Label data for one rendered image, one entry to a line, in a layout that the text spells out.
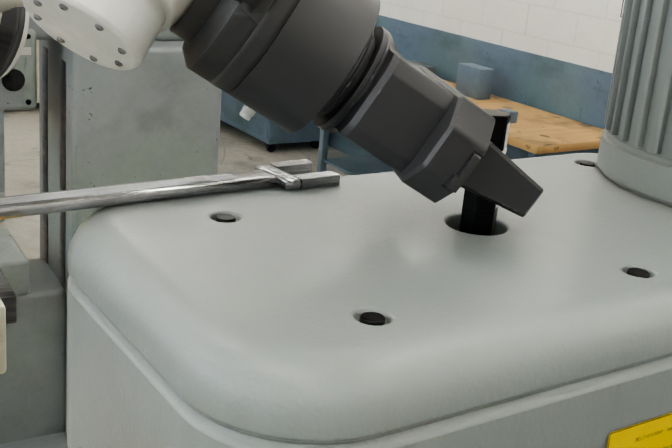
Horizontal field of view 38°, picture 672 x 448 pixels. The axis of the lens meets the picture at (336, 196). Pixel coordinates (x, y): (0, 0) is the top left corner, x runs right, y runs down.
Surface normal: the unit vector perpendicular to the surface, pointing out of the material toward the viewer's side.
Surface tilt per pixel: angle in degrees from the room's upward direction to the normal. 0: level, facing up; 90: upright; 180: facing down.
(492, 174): 90
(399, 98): 90
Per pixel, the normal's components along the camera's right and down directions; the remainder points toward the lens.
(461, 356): 0.44, -0.47
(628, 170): -0.91, 0.05
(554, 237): 0.08, -0.95
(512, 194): 0.15, 0.30
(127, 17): 0.72, 0.12
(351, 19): 0.47, -0.24
